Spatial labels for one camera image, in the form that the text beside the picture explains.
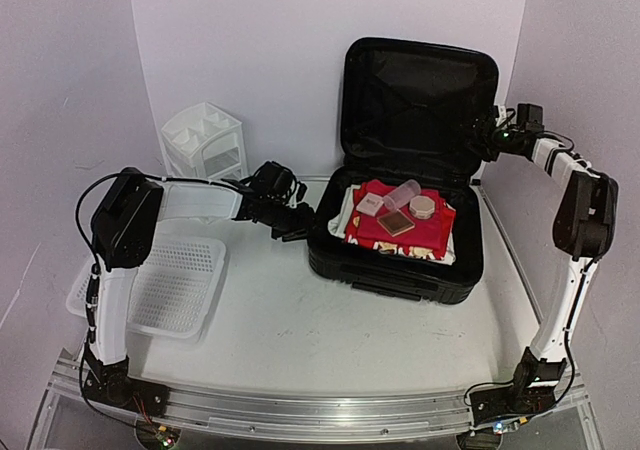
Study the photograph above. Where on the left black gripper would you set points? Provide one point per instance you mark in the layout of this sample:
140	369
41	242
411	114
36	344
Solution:
304	229

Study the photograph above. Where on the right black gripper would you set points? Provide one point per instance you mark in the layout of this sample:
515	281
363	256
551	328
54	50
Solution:
483	142

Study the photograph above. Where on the black ribbed hard-shell suitcase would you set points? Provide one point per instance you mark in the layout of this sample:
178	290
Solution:
410	110

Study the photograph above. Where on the translucent pink cylindrical container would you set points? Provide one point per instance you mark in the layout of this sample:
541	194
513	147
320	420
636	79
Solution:
401	195

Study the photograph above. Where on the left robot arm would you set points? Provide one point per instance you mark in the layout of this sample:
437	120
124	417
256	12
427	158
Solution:
120	238

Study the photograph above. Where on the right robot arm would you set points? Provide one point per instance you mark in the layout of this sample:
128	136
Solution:
583	230

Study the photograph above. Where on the small pink square box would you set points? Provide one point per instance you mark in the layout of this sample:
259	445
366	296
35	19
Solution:
370	204

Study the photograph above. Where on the red patterned folded garment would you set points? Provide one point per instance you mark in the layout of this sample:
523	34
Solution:
400	247

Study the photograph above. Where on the octagonal beige powder jar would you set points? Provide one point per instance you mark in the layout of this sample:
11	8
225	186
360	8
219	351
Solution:
422	207

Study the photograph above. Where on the square bronze compact case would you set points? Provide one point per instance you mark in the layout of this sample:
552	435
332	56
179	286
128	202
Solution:
395	223

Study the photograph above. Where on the magenta folded cloth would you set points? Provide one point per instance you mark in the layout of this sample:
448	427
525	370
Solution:
431	234

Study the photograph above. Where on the white plastic drawer organizer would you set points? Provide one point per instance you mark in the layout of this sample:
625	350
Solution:
203	141

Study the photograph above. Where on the white perforated plastic basket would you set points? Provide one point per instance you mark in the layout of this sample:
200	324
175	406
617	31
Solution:
174	290

